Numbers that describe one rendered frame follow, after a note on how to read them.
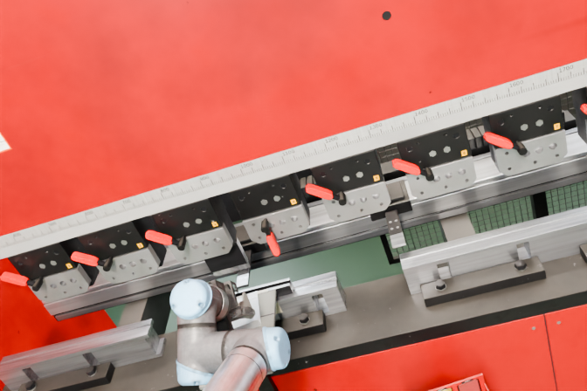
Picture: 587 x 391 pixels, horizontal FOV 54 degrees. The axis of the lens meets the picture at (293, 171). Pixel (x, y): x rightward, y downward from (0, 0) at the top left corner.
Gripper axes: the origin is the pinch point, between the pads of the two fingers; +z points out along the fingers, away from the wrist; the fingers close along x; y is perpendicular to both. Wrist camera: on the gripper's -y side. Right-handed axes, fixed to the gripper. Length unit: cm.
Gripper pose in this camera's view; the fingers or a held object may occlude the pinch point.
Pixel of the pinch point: (240, 320)
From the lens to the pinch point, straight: 144.5
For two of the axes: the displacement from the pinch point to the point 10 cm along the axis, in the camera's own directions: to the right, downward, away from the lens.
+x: -9.4, 3.4, 0.7
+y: -3.0, -8.9, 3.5
